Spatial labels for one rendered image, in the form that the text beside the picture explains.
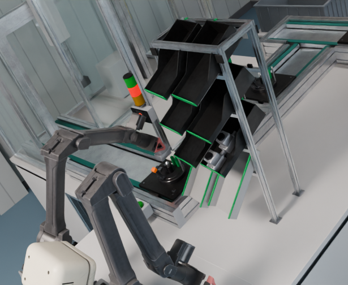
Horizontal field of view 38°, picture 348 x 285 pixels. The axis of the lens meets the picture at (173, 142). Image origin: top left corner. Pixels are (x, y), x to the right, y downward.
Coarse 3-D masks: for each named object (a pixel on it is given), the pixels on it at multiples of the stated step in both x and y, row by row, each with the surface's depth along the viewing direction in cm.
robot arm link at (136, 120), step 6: (132, 114) 210; (138, 114) 209; (132, 120) 209; (138, 120) 209; (144, 120) 212; (126, 126) 209; (132, 126) 208; (138, 126) 210; (132, 132) 204; (132, 138) 204
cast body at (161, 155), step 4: (160, 144) 223; (164, 144) 224; (168, 148) 225; (156, 152) 226; (160, 152) 223; (164, 152) 224; (168, 152) 226; (156, 156) 225; (160, 156) 223; (164, 156) 225; (160, 160) 225
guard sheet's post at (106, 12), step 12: (96, 0) 211; (108, 12) 214; (108, 24) 217; (120, 36) 220; (120, 48) 222; (132, 72) 229; (144, 96) 236; (156, 120) 245; (156, 132) 249; (168, 144) 253
